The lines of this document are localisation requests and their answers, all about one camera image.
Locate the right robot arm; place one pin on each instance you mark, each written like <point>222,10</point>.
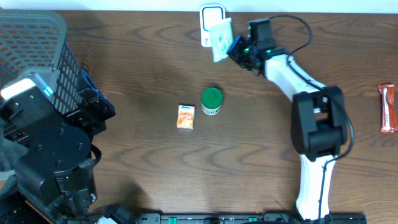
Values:
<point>319,125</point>

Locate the small orange juice packet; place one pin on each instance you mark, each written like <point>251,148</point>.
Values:
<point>186,117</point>

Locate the grey plastic mesh basket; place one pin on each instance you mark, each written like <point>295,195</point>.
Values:
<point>35,54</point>

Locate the white barcode scanner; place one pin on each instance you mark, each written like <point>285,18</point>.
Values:
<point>210,15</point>

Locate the green lid seasoning jar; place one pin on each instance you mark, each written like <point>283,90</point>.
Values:
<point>211,101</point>

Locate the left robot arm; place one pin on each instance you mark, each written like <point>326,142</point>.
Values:
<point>48,122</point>

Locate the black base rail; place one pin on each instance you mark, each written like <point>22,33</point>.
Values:
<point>119,214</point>

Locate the mint green wet wipes pack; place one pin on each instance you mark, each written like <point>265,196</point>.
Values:
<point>221,38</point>

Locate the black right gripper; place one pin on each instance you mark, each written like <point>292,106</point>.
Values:
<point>234,51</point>

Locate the red chocolate bar wrapper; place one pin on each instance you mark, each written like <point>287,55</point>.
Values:
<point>388,118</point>

